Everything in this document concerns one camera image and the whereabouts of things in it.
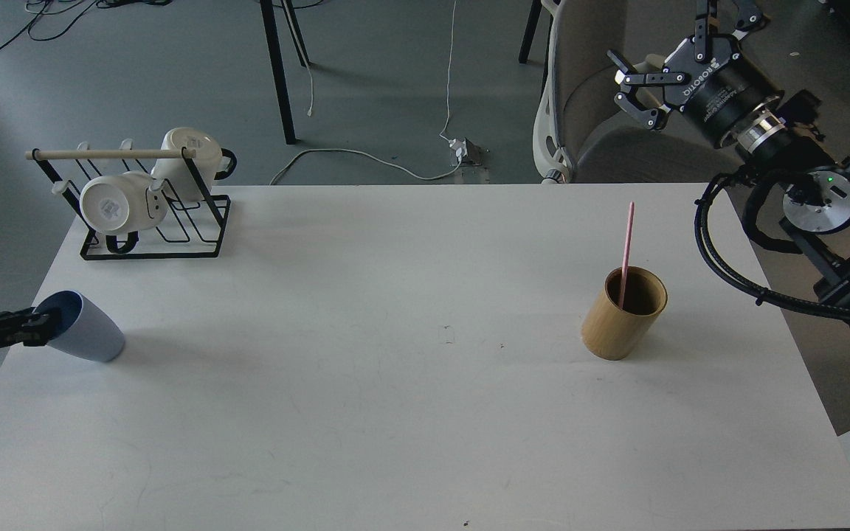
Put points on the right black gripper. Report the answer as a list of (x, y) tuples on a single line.
[(724, 88)]

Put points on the blue plastic cup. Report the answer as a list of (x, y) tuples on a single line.
[(83, 329)]

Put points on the pink chopstick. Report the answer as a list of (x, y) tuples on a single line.
[(627, 242)]

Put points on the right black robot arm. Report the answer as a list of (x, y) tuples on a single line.
[(798, 192)]

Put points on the grey office chair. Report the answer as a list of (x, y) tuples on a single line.
[(580, 136)]

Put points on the white mug front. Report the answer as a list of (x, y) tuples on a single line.
[(121, 206)]

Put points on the white mug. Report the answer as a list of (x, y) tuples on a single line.
[(121, 206), (212, 161)]

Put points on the white mug rear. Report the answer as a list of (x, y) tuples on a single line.
[(212, 161)]

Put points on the bamboo cylinder holder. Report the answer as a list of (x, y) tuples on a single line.
[(623, 312)]

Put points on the black table leg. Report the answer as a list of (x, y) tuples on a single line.
[(278, 70)]

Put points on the black wire mug rack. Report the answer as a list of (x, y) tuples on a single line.
[(189, 230)]

